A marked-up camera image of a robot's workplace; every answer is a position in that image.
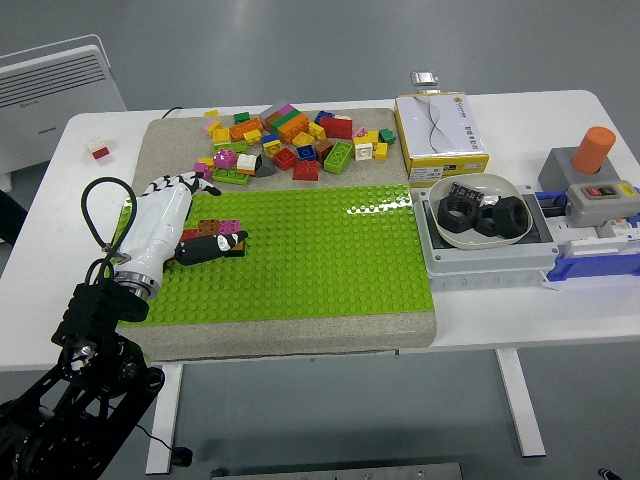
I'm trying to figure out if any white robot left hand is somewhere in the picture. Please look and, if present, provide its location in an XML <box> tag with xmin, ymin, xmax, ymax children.
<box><xmin>114</xmin><ymin>171</ymin><xmax>250</xmax><ymax>281</ymax></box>

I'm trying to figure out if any green baseplate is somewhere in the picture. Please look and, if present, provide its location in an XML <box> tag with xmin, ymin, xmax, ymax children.
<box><xmin>117</xmin><ymin>183</ymin><xmax>434</xmax><ymax>325</ymax></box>

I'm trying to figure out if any grey-brown mat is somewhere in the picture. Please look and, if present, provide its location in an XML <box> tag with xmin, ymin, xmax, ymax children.
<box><xmin>119</xmin><ymin>107</ymin><xmax>439</xmax><ymax>362</ymax></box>

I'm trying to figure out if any lime long brick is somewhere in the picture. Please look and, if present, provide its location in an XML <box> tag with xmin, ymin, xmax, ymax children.
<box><xmin>323</xmin><ymin>140</ymin><xmax>355</xmax><ymax>175</ymax></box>
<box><xmin>211</xmin><ymin>167</ymin><xmax>251</xmax><ymax>187</ymax></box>

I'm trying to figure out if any white and red brick stack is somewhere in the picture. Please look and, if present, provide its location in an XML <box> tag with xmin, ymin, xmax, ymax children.
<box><xmin>85</xmin><ymin>135</ymin><xmax>112</xmax><ymax>161</ymax></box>

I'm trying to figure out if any white table leg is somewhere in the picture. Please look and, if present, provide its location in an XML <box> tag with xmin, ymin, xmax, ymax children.
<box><xmin>494</xmin><ymin>348</ymin><xmax>546</xmax><ymax>459</ymax></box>
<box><xmin>144</xmin><ymin>363</ymin><xmax>184</xmax><ymax>475</ymax></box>

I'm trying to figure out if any long orange brick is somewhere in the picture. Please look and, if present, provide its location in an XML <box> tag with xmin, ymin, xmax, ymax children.
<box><xmin>228</xmin><ymin>117</ymin><xmax>265</xmax><ymax>142</ymax></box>

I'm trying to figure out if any red square brick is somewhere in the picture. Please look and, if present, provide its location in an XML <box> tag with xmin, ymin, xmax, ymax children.
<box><xmin>272</xmin><ymin>147</ymin><xmax>299</xmax><ymax>172</ymax></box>

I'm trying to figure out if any white panel heater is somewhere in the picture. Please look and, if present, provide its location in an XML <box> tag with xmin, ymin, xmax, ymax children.
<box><xmin>0</xmin><ymin>33</ymin><xmax>127</xmax><ymax>194</ymax></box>

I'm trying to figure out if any red sloped brick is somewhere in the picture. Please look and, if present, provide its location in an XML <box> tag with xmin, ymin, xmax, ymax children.
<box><xmin>291</xmin><ymin>159</ymin><xmax>322</xmax><ymax>182</ymax></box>

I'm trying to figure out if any large grey brick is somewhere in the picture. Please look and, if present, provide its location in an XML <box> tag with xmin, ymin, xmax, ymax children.
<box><xmin>258</xmin><ymin>99</ymin><xmax>291</xmax><ymax>121</ymax></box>

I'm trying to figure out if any large orange brick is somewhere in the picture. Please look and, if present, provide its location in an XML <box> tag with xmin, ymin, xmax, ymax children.
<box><xmin>277</xmin><ymin>112</ymin><xmax>311</xmax><ymax>145</ymax></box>

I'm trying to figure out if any large red brick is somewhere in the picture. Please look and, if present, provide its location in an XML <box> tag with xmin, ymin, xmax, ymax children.
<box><xmin>319</xmin><ymin>116</ymin><xmax>355</xmax><ymax>141</ymax></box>

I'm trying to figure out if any grey junction box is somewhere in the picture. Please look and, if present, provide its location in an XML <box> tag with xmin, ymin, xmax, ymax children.
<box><xmin>410</xmin><ymin>184</ymin><xmax>560</xmax><ymax>292</ymax></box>

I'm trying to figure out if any large black nut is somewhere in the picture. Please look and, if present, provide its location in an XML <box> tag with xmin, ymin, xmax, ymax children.
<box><xmin>437</xmin><ymin>195</ymin><xmax>479</xmax><ymax>232</ymax></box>
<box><xmin>492</xmin><ymin>195</ymin><xmax>532</xmax><ymax>238</ymax></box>

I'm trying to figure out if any small black nut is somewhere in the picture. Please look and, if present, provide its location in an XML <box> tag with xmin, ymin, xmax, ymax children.
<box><xmin>473</xmin><ymin>205</ymin><xmax>501</xmax><ymax>237</ymax></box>

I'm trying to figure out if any yellow and white cardboard box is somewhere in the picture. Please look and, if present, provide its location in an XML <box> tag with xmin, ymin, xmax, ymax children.
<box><xmin>393</xmin><ymin>91</ymin><xmax>490</xmax><ymax>189</ymax></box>

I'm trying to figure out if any white bowl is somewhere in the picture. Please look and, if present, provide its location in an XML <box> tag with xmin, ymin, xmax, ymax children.
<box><xmin>428</xmin><ymin>173</ymin><xmax>534</xmax><ymax>250</ymax></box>

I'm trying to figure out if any grey block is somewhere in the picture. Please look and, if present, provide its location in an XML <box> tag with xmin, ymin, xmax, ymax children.
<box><xmin>537</xmin><ymin>146</ymin><xmax>621</xmax><ymax>194</ymax></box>

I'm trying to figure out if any purple circuit board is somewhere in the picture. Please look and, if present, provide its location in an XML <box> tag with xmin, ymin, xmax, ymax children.
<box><xmin>448</xmin><ymin>181</ymin><xmax>487</xmax><ymax>205</ymax></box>

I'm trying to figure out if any orange cylinder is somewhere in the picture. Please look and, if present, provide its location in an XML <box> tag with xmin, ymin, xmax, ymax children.
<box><xmin>571</xmin><ymin>125</ymin><xmax>617</xmax><ymax>175</ymax></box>

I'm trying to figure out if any blue and white rail device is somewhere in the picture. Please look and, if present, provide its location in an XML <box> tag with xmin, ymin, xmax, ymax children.
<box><xmin>533</xmin><ymin>187</ymin><xmax>640</xmax><ymax>291</ymax></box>

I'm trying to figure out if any black floor cable with plug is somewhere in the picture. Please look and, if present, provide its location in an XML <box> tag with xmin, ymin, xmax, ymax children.
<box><xmin>134</xmin><ymin>424</ymin><xmax>194</xmax><ymax>468</ymax></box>

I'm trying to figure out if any grey push-button switch box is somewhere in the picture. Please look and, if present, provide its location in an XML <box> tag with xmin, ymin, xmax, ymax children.
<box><xmin>564</xmin><ymin>182</ymin><xmax>640</xmax><ymax>227</ymax></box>

